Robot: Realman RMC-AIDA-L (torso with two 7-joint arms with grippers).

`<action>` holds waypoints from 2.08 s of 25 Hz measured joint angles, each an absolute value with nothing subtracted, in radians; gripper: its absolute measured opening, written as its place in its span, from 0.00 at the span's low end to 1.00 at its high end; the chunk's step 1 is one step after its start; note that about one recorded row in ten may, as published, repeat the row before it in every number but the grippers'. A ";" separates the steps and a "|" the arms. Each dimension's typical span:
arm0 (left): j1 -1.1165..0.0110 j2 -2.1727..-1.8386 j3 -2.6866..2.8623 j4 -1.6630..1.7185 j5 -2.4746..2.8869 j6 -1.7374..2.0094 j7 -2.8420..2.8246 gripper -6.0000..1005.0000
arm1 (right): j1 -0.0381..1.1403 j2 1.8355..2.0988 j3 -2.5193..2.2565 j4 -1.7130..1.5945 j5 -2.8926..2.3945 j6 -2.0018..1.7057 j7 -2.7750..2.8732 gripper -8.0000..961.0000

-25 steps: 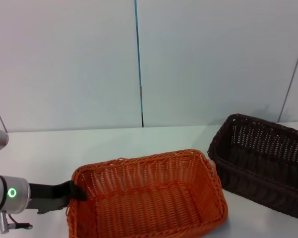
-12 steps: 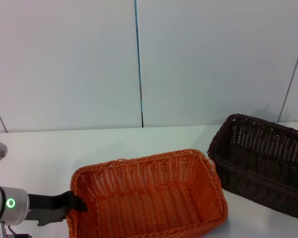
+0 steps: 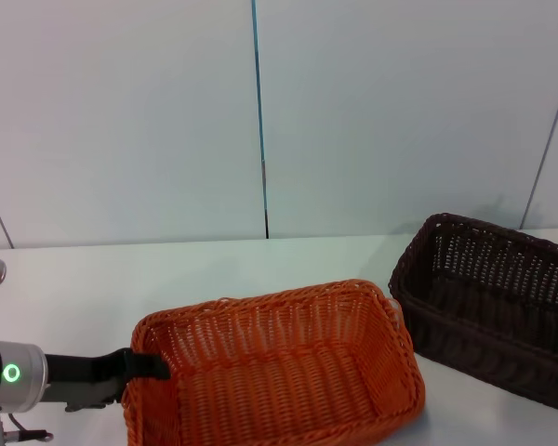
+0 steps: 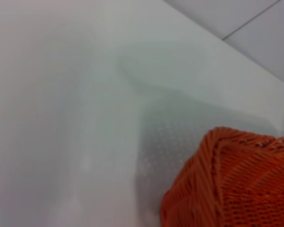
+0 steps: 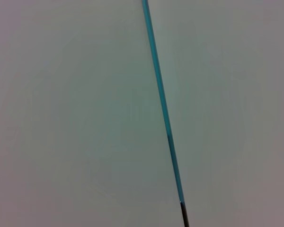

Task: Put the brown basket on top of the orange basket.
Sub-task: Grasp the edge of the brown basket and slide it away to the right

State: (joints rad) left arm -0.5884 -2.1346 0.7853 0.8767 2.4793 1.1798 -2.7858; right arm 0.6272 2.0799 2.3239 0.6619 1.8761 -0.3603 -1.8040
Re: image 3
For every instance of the dark brown woven basket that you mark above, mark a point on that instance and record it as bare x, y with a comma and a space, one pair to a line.
469, 344

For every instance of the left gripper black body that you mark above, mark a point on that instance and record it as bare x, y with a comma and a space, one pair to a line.
79, 369

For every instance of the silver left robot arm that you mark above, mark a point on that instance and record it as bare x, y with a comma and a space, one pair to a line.
18, 376

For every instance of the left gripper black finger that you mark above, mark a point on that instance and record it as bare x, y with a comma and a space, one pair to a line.
146, 367

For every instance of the orange woven plastic basket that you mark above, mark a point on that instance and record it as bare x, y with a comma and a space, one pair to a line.
283, 385

